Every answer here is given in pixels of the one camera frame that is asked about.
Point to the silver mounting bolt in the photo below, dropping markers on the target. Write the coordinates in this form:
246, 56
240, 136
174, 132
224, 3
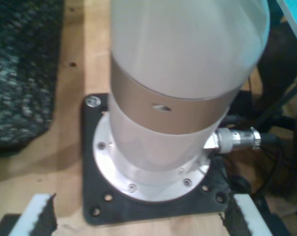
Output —
93, 101

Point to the black square mounting plate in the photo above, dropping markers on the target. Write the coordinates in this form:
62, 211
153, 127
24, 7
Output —
94, 184

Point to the black bubble mat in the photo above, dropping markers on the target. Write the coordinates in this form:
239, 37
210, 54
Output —
20, 73

